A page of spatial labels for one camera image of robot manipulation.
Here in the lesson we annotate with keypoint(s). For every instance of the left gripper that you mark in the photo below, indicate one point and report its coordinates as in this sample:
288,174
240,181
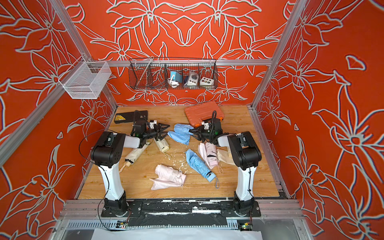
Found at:
159,128

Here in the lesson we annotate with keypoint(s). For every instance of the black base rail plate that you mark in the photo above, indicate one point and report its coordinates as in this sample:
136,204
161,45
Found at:
178,213

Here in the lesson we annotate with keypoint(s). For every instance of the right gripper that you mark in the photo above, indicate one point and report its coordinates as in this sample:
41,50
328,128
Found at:
200,133

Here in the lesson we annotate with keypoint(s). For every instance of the beige black unsleeved umbrella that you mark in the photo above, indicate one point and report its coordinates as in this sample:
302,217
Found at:
131,158

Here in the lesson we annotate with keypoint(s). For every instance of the black yellow tool box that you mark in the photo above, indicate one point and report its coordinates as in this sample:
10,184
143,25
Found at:
130,117

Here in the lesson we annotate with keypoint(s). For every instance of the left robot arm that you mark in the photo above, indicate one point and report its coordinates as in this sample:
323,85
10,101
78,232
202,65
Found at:
107,152

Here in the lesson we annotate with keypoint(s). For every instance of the pink sleeved umbrella short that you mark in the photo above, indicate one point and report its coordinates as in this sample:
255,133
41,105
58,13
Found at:
212,157

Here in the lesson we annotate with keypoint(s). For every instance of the pink sleeved umbrella long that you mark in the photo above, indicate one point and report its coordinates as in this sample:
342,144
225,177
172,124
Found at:
170,175

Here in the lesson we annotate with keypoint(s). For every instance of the cream sleeve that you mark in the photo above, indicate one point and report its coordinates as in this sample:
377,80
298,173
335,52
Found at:
225,156

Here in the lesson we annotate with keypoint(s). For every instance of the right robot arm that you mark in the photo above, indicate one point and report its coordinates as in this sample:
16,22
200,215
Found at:
245,153

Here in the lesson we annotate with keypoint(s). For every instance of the red plastic tool case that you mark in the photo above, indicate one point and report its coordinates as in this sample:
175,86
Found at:
199,113

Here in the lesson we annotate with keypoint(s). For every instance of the black wire wall basket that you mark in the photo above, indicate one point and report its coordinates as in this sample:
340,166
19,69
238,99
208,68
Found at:
173,74

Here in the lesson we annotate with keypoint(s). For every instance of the cream sleeved umbrella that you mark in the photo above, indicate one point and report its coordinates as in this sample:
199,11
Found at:
163,147

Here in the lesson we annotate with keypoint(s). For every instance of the white mesh basket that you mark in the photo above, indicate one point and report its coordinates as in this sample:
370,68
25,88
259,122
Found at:
85,82

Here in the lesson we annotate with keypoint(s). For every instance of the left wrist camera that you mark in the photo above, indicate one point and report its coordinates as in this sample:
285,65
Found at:
153,124

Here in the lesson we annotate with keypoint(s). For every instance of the light blue sleeved umbrella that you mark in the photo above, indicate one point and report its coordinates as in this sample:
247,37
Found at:
181,133

